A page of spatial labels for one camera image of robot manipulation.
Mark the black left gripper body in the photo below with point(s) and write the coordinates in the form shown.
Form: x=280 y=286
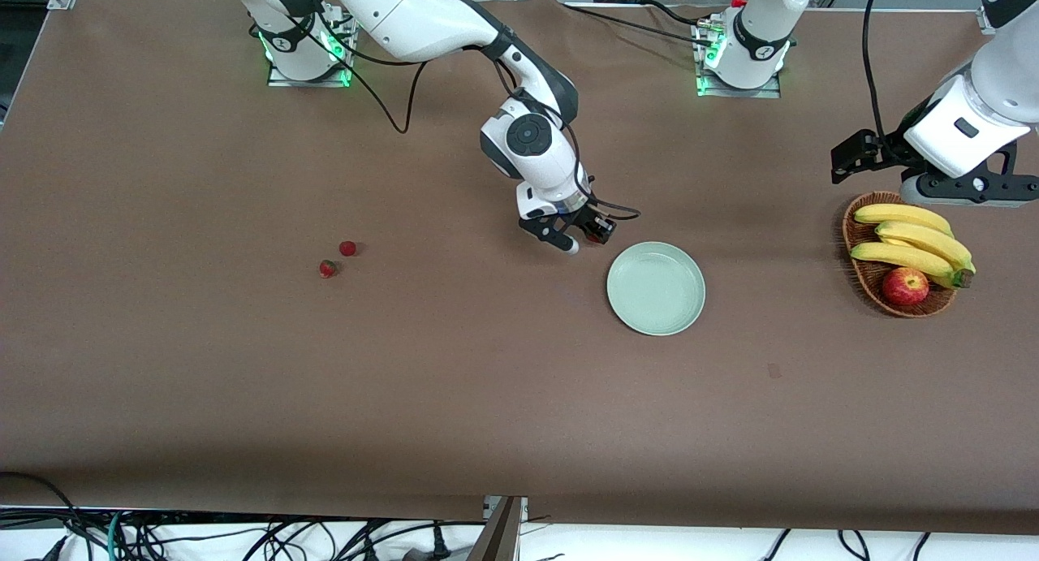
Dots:
x=887 y=148

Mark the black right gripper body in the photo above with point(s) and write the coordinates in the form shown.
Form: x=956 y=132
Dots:
x=588 y=217

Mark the round red strawberry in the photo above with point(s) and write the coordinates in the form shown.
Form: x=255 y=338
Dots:
x=347 y=248

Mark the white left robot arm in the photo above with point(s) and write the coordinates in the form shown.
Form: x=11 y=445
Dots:
x=998 y=82

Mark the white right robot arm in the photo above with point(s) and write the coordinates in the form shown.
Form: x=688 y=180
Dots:
x=406 y=17

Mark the light green round plate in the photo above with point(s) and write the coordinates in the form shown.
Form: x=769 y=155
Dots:
x=656 y=289

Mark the yellow banana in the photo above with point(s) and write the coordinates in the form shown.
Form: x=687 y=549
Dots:
x=925 y=238
x=901 y=214
x=901 y=256

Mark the brown wicker basket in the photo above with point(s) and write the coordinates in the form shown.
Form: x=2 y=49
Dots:
x=867 y=285

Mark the red apple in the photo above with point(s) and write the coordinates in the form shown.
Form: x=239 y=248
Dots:
x=905 y=286

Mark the brown table cover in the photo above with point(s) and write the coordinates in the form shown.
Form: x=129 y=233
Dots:
x=243 y=382

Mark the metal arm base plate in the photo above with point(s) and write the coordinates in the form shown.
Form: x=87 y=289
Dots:
x=312 y=82
x=735 y=92

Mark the silver metal bracket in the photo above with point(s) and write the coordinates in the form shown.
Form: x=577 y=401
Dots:
x=490 y=506

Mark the dark table post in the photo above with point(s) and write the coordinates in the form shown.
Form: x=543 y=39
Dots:
x=499 y=537

